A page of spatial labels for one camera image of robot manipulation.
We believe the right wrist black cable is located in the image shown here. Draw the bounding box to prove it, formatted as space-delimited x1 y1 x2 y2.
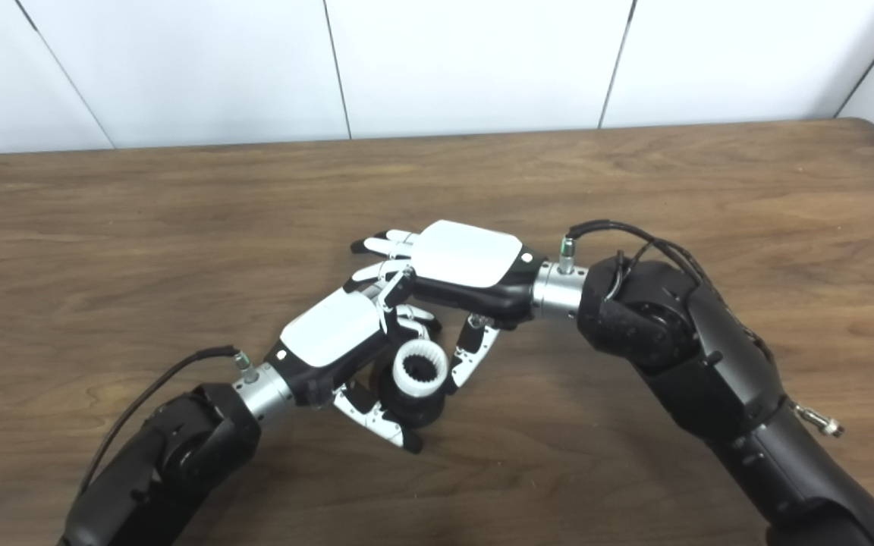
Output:
558 220 845 438

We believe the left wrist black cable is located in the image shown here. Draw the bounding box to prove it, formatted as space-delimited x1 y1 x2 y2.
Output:
77 346 259 501

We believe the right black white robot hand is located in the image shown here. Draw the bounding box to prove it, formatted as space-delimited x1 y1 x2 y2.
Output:
344 220 548 395

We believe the white plastic ring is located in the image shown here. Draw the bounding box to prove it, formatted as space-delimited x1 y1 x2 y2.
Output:
392 340 449 398

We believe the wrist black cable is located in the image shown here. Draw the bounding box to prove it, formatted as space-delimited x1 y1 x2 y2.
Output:
77 346 259 501
558 220 845 438

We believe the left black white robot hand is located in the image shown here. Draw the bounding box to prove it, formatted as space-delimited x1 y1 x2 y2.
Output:
264 287 444 454

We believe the round black plastic part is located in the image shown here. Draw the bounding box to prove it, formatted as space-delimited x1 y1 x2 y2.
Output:
376 322 449 427

